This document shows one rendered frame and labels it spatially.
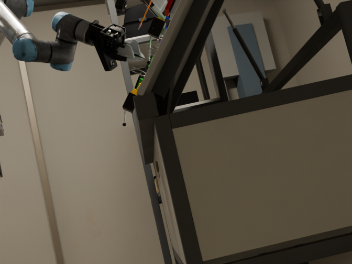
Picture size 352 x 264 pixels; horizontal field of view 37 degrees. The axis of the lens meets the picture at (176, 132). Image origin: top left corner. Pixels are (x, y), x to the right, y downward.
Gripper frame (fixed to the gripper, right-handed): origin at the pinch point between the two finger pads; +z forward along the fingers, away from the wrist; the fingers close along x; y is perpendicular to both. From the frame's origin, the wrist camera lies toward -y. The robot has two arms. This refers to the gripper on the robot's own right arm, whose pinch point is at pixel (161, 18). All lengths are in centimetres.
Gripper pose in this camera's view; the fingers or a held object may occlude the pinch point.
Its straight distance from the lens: 175.1
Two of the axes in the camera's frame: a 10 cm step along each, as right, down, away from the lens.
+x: 0.3, 0.0, 10.0
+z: 6.6, 7.5, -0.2
